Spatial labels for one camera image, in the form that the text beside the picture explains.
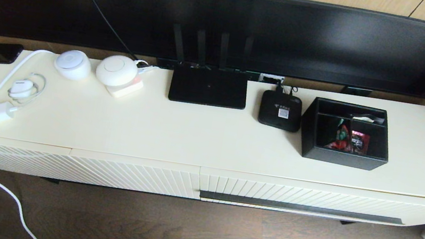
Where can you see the cream ribbed drawer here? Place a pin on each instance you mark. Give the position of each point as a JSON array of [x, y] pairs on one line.
[[310, 195]]

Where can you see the black organizer box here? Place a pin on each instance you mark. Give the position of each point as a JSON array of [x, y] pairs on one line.
[[341, 158]]

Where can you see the white ribbed sideboard cabinet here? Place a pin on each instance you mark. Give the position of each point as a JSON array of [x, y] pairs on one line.
[[193, 133]]

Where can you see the black router with antennas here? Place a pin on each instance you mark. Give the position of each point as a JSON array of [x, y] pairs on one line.
[[209, 87]]

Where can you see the black set-top box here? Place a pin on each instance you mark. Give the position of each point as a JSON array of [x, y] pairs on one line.
[[274, 103]]

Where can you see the pinkish white square base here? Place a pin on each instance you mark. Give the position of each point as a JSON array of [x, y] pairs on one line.
[[126, 90]]

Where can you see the cream ribbed cabinet front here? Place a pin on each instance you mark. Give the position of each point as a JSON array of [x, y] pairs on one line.
[[13, 157], [136, 175]]

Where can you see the large white dome device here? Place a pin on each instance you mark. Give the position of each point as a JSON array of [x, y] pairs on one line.
[[116, 69]]

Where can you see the large black flat television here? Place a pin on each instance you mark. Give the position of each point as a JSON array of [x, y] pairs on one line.
[[292, 34]]

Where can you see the red green snack packet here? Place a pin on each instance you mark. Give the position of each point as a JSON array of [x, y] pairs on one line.
[[341, 143]]

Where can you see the black television foot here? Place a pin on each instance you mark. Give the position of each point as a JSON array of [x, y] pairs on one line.
[[356, 91]]

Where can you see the small white round speaker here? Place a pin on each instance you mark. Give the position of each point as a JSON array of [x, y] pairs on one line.
[[73, 65]]

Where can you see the dark red snack packet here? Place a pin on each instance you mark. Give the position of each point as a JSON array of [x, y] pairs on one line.
[[360, 142]]

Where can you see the white flat packet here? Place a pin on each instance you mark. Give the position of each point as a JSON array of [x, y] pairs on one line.
[[364, 117]]

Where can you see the white power adapter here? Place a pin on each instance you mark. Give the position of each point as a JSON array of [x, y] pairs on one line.
[[0, 113]]

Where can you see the white wall outlet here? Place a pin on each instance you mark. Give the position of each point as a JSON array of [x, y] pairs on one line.
[[271, 79]]

